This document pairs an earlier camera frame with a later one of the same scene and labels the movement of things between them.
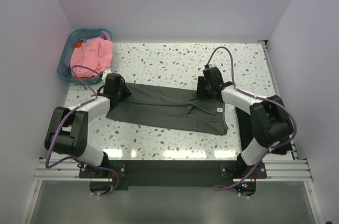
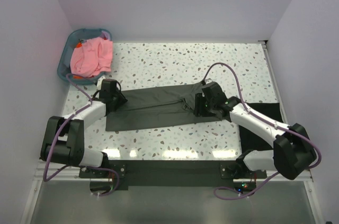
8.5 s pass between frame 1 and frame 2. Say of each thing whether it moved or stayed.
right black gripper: moved
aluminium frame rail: stayed
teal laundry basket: stayed
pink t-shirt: stayed
